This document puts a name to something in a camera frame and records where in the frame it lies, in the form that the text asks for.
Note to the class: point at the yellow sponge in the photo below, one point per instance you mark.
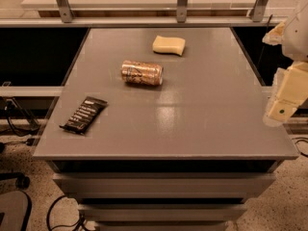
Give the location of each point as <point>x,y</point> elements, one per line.
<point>169,45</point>

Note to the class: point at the black office chair base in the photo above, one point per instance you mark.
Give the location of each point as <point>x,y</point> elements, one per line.
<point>15,206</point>

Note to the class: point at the black snack bar wrapper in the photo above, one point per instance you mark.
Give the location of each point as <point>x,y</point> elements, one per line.
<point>85,115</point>

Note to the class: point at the orange soda can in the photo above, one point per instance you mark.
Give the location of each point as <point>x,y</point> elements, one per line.
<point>142,73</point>

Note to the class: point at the grey drawer cabinet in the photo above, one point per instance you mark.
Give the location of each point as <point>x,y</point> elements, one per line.
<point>182,156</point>

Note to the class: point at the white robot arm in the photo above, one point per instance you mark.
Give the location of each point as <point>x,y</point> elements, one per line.
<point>292,34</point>

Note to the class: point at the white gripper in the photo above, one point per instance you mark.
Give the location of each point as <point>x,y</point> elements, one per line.
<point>296,38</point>

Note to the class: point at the metal railing frame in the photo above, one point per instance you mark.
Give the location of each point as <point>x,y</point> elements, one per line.
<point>140,13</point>

